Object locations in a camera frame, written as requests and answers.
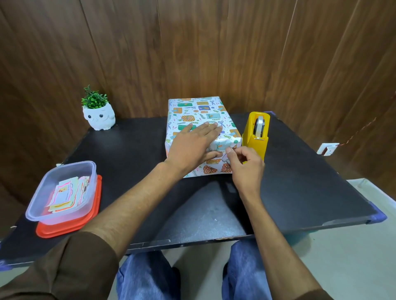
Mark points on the person's left thumb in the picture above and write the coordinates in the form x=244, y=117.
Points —
x=213, y=156

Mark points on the person's left hand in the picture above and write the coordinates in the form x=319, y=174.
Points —
x=185, y=148

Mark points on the person's right hand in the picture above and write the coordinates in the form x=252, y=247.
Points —
x=247, y=170

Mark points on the green artificial plant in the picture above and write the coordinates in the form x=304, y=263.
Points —
x=94, y=99

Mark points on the person's left forearm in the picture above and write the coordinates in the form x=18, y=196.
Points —
x=130, y=204

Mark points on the red container lid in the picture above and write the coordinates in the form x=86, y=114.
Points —
x=71, y=225

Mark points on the white owl plant pot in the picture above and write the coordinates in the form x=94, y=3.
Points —
x=99, y=119

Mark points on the person's right jeans leg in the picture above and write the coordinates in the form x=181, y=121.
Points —
x=244, y=272

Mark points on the white wall socket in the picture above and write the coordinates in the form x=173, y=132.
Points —
x=327, y=149

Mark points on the person's right forearm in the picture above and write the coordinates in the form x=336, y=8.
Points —
x=272, y=244

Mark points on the person's brown sleeve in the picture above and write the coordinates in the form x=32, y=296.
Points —
x=65, y=272
x=309, y=295

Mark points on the clear tape roll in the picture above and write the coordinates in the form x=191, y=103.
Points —
x=260, y=126

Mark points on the person's jeans leg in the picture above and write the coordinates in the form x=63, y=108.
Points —
x=145, y=278
x=244, y=272

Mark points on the person's left middle finger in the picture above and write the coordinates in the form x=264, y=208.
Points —
x=212, y=129

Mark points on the yellow tape dispenser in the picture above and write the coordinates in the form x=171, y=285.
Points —
x=258, y=145

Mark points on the clear plastic container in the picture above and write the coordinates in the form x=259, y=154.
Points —
x=58, y=197

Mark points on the person's right thumb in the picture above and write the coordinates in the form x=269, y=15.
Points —
x=231, y=152

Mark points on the blue table corner guard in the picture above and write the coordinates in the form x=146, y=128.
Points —
x=378, y=215

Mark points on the pile of paper stickers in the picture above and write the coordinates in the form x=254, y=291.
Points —
x=69, y=194

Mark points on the person's left little finger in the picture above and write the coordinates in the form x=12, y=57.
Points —
x=185, y=129

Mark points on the person's left jeans leg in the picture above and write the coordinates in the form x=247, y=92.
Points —
x=145, y=278

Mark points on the patterned gift-wrapped box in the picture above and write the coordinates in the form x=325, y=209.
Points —
x=198, y=111

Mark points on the person's left brown sleeve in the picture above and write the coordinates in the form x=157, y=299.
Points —
x=65, y=272

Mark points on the person's right brown sleeve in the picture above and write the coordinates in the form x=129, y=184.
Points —
x=309, y=295

